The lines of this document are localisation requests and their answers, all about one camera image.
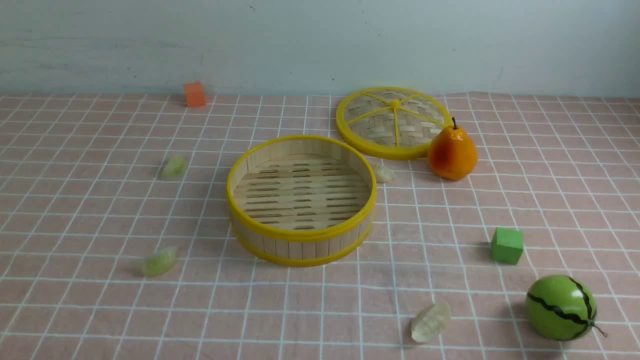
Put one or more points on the bamboo steamer tray yellow rim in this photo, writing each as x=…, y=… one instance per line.
x=301, y=201

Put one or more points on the green cube block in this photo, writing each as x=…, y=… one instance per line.
x=507, y=245

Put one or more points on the orange cube block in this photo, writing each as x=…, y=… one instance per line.
x=195, y=95

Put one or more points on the white dumpling front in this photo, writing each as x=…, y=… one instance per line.
x=430, y=322

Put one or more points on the green dumpling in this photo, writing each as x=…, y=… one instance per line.
x=161, y=262
x=174, y=168

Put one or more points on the green toy watermelon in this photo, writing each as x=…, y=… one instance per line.
x=561, y=308

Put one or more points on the woven bamboo steamer lid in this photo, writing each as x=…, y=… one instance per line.
x=392, y=123

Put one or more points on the orange toy pear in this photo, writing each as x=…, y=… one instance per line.
x=453, y=154

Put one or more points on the white dumpling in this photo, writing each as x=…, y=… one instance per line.
x=382, y=173
x=430, y=322

